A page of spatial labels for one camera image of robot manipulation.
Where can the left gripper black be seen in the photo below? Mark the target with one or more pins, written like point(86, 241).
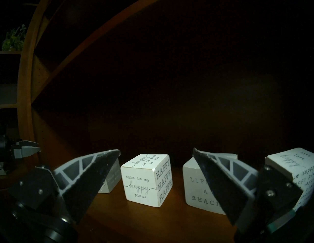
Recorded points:
point(6, 149)

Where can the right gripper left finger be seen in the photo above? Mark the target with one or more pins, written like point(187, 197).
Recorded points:
point(83, 186)

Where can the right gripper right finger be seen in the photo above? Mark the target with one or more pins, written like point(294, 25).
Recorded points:
point(225, 188)

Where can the grey cube life's a beach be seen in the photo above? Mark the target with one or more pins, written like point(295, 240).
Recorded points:
point(196, 191)

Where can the white cube happy place print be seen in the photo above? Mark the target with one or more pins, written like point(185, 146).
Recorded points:
point(301, 171)

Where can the grey cube live life happy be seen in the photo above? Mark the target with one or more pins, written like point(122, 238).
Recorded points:
point(111, 178)

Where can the brown wooden arched bookcase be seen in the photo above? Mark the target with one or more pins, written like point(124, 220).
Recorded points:
point(24, 98)

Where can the white cube my happy place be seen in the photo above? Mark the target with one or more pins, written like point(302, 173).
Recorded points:
point(139, 183)

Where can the green artificial plant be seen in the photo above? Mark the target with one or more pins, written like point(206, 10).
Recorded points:
point(13, 39)

